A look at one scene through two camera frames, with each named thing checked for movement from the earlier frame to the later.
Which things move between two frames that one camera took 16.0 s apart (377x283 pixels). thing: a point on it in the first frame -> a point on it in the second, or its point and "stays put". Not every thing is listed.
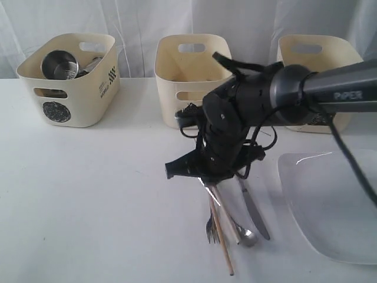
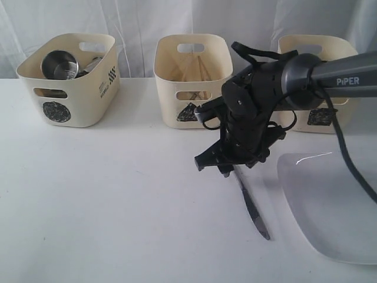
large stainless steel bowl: (52, 93) stays put
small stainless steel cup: (59, 65) stays put
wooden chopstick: (212, 198) -> (204, 68)
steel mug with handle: (89, 68) stays put
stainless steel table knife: (254, 211) stays put
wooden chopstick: (225, 213) -> (185, 72)
